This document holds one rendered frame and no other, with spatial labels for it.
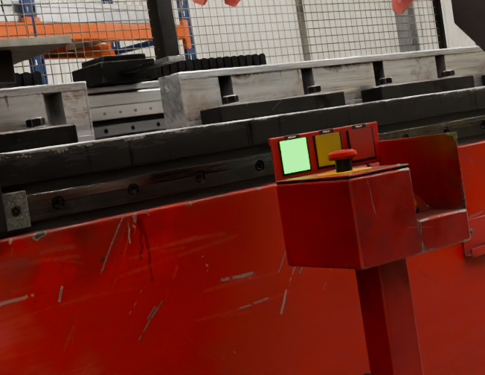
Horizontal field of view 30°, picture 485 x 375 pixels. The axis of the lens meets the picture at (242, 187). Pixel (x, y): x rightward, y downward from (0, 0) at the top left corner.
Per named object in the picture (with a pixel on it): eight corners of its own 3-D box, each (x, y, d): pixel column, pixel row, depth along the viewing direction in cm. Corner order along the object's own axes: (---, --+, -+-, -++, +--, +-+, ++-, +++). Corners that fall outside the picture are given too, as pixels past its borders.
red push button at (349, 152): (343, 178, 118) (339, 150, 118) (324, 179, 121) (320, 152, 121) (366, 173, 120) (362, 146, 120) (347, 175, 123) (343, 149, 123)
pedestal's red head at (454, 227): (362, 270, 112) (341, 127, 112) (286, 266, 126) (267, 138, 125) (472, 239, 123) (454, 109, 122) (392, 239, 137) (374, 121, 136)
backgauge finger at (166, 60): (149, 69, 153) (144, 39, 153) (74, 91, 173) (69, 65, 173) (205, 64, 160) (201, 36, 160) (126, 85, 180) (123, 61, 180)
